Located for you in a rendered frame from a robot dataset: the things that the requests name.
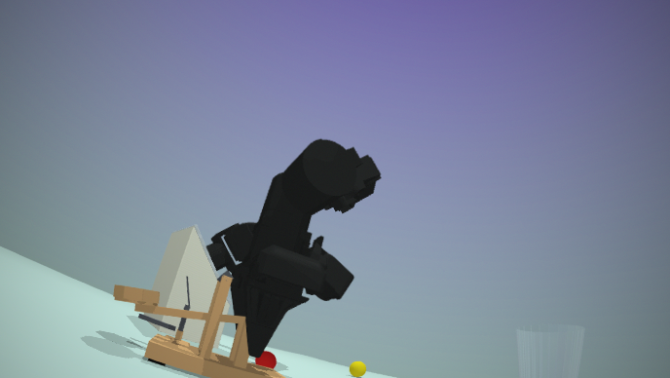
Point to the yellow ball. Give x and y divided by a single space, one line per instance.
357 369

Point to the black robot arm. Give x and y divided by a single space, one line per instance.
324 175

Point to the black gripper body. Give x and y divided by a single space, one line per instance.
275 256

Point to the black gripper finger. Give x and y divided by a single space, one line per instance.
238 301
265 307

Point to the red ball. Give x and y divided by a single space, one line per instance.
267 359

